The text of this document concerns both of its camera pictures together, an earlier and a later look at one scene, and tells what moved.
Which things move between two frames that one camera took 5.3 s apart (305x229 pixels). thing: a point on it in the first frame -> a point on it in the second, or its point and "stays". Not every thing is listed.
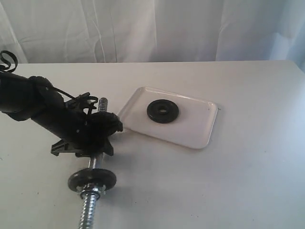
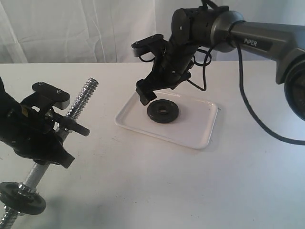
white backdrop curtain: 48,31 stays
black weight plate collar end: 92,175 -> 9,196
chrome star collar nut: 93,194 -> 25,190
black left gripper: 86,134 -> 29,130
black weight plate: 154,107 stays
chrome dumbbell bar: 89,206 -> 9,213
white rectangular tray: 192,127 stays
